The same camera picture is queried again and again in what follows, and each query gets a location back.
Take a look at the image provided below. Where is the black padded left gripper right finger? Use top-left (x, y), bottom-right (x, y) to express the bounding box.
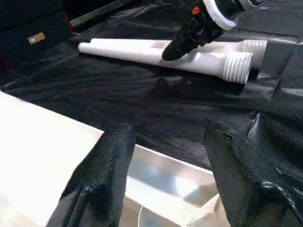
top-left (204, 119), bottom-right (303, 227)

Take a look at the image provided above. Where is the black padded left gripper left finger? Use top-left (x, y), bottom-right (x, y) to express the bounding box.
top-left (46, 122), bottom-right (137, 227)

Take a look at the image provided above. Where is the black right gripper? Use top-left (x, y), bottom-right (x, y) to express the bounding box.
top-left (162, 0), bottom-right (223, 61)

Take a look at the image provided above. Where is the white plastic table leg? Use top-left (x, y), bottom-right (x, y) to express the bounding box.
top-left (90, 37), bottom-right (268, 65)
top-left (78, 42), bottom-right (254, 84)

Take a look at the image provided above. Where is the black shiny mat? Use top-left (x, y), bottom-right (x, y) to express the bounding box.
top-left (0, 0), bottom-right (303, 227)

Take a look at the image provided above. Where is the long black bar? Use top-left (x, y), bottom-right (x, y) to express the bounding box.
top-left (69, 0), bottom-right (134, 27)

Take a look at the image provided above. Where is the small yellow label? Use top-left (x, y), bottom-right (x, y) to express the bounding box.
top-left (27, 32), bottom-right (46, 46)

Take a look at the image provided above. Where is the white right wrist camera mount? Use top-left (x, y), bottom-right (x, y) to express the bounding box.
top-left (202, 0), bottom-right (238, 31)

